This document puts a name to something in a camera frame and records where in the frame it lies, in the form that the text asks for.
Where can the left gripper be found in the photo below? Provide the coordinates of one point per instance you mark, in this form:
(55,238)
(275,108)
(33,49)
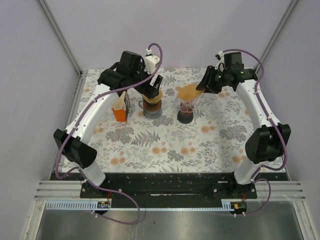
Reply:
(149,90)

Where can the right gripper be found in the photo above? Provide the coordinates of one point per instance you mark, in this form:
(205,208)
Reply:
(206,82)

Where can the brown paper coffee filter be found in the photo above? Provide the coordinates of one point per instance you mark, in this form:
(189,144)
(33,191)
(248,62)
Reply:
(155,99)

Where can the grey glass carafe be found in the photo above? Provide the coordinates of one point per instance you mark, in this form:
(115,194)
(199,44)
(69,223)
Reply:
(151,111)

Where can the clear plastic dripper cone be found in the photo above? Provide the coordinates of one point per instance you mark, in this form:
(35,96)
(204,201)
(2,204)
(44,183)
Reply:
(188,106)

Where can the orange coffee filter box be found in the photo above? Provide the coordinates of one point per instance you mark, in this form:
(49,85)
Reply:
(121,107)

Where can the dark grey red-rimmed cup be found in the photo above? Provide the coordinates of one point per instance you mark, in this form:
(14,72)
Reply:
(185,114)

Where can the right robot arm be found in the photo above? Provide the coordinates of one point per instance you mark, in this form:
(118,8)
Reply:
(267,146)

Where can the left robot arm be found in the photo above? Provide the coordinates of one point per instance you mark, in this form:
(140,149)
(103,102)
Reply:
(131,71)

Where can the floral patterned table mat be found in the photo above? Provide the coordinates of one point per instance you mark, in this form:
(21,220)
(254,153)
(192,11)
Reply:
(213,142)

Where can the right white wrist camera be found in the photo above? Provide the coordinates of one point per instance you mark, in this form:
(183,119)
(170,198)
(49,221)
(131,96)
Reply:
(220,66)

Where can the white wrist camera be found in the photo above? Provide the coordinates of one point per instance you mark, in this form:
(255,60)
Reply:
(220,66)
(151,61)

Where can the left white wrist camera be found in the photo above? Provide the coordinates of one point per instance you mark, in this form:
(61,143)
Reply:
(151,61)

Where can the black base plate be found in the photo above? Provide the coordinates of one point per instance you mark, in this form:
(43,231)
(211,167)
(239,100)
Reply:
(207,185)

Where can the aluminium frame rail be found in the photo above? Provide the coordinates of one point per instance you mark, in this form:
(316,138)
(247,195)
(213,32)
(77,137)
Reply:
(60,37)

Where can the white slotted cable duct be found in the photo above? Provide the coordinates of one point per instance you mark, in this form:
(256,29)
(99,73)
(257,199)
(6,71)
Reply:
(90,205)

